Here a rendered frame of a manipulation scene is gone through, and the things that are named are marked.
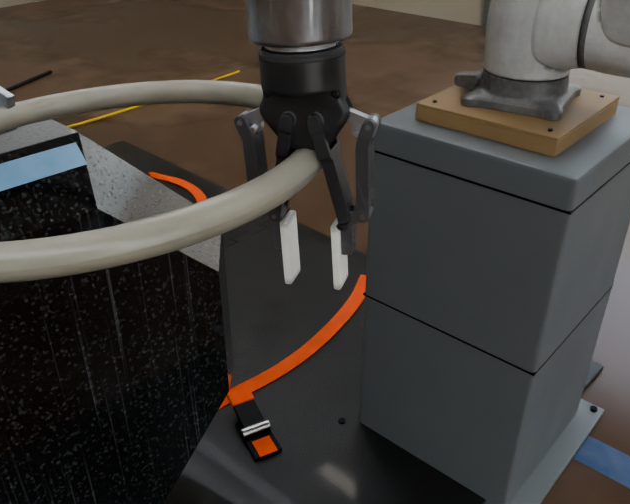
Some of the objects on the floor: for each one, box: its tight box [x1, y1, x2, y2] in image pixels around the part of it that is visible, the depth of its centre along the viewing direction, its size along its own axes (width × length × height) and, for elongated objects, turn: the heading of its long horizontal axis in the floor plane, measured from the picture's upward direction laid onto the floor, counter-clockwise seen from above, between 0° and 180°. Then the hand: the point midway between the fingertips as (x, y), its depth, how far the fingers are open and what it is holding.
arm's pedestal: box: [339, 94, 630, 504], centre depth 148 cm, size 50×50×80 cm
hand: (314, 252), depth 67 cm, fingers closed on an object, 4 cm apart
